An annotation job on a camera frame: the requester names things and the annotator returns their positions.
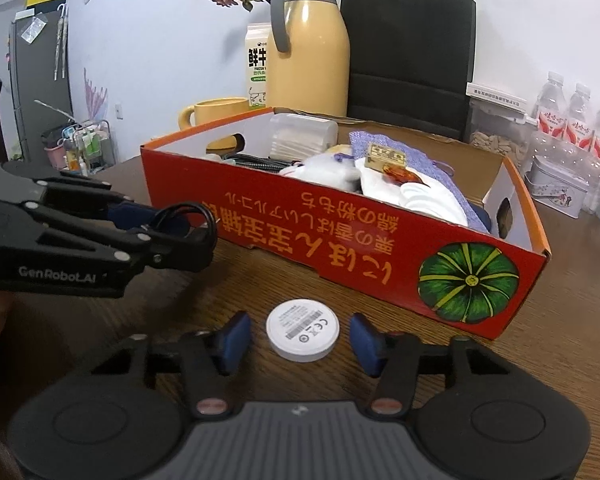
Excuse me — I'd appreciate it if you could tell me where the white tin box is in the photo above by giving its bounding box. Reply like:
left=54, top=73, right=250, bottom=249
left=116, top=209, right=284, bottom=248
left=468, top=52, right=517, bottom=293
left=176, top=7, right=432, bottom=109
left=522, top=154, right=592, bottom=219

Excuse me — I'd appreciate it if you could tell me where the black looped cable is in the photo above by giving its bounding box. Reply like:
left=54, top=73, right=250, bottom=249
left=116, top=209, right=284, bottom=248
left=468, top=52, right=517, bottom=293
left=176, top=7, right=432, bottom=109
left=152, top=201, right=217, bottom=241

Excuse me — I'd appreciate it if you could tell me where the folded umbrella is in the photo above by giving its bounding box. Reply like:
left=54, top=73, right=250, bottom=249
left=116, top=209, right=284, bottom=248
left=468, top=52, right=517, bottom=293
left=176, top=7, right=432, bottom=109
left=54, top=4, right=70, bottom=81

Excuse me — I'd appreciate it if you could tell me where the white green milk carton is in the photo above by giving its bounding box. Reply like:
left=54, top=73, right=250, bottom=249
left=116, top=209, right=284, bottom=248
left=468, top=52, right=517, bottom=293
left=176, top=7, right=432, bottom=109
left=243, top=23, right=272, bottom=110

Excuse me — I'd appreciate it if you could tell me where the black paper bag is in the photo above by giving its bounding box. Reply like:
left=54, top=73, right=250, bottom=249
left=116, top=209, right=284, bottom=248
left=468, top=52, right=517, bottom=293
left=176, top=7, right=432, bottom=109
left=340, top=0, right=478, bottom=143

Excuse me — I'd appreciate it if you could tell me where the black cable with spring sleeve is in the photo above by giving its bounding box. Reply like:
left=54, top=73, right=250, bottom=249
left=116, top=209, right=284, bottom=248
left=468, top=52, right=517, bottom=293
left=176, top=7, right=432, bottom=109
left=237, top=156, right=293, bottom=173

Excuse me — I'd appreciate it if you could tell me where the yellow mug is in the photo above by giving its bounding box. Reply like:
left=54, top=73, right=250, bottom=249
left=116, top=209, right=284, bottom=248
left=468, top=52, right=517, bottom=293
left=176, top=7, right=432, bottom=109
left=177, top=98, right=251, bottom=131

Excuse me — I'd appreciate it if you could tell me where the red brown small item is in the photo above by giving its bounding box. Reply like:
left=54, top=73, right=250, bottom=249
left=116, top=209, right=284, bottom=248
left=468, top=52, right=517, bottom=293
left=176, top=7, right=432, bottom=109
left=384, top=166, right=423, bottom=184

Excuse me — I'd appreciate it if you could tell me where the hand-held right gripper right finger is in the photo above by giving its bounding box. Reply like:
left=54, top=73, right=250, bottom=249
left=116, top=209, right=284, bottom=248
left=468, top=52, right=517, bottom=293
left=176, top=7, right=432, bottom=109
left=349, top=312, right=513, bottom=420

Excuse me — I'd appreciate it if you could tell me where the white yellow plush toy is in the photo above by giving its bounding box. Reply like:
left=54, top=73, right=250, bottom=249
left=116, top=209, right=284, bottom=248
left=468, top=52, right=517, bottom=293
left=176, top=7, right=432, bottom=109
left=279, top=145, right=363, bottom=192

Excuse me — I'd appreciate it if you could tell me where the yellow thermos jug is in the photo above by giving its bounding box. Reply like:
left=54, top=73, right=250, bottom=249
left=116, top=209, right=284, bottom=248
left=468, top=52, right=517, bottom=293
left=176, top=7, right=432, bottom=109
left=265, top=0, right=351, bottom=118

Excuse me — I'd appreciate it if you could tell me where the white flat box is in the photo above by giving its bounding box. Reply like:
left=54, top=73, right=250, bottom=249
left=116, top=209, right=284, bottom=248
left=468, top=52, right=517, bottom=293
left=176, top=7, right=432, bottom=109
left=465, top=82, right=540, bottom=111

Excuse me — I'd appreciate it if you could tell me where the white packet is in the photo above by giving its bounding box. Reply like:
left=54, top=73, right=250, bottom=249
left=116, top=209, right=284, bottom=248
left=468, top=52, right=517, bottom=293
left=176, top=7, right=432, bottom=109
left=355, top=157, right=470, bottom=226

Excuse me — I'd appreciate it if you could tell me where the clear cotton swab box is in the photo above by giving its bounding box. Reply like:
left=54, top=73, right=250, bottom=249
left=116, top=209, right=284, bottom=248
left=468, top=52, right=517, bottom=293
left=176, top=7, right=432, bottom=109
left=269, top=112, right=339, bottom=161

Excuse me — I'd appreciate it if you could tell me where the purple plant wall sticker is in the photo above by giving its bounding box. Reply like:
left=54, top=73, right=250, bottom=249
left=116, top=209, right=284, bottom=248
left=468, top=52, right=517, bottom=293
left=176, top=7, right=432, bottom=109
left=82, top=67, right=108, bottom=121

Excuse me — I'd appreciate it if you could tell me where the red printed cardboard box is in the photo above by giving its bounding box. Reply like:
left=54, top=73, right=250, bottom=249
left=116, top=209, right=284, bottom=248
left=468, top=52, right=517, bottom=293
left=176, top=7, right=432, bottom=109
left=140, top=106, right=551, bottom=341

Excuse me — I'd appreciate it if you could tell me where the pink basket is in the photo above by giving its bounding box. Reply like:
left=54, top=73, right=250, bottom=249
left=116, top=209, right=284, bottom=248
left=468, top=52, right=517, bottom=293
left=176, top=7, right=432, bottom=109
left=42, top=139, right=67, bottom=171

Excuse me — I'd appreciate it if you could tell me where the grey refrigerator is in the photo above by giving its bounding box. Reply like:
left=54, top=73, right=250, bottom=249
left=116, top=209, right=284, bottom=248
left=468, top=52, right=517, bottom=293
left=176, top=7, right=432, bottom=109
left=7, top=9, right=76, bottom=133

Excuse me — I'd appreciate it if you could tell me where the white round puck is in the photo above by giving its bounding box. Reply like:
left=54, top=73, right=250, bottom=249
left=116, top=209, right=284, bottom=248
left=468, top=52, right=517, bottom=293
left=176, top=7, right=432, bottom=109
left=266, top=298, right=341, bottom=360

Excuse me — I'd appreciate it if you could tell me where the purple cloth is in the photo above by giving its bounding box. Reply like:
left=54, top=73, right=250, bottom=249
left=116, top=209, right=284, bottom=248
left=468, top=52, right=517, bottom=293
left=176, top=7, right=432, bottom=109
left=349, top=130, right=492, bottom=234

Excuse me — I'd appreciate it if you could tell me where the wire basket with bottles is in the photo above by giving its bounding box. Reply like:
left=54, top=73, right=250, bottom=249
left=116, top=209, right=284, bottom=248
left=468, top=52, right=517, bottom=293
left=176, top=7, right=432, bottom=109
left=62, top=119, right=118, bottom=177

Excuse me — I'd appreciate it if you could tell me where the clear jar of seeds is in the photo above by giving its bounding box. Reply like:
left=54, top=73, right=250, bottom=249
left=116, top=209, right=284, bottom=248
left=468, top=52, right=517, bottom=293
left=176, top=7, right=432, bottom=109
left=467, top=100, right=537, bottom=171

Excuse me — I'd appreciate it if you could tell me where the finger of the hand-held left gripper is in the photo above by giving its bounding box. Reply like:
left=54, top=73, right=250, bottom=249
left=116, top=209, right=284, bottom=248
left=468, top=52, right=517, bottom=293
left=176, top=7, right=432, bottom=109
left=40, top=171, right=153, bottom=232
left=22, top=200, right=217, bottom=272

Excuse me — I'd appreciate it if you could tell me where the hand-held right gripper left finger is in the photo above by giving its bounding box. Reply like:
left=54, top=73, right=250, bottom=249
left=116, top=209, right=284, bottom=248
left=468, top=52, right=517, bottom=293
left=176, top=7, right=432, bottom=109
left=82, top=311, right=252, bottom=420

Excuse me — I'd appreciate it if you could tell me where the gold brown packet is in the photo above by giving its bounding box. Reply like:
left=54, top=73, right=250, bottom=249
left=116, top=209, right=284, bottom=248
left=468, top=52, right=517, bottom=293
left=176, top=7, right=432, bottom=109
left=364, top=142, right=407, bottom=173

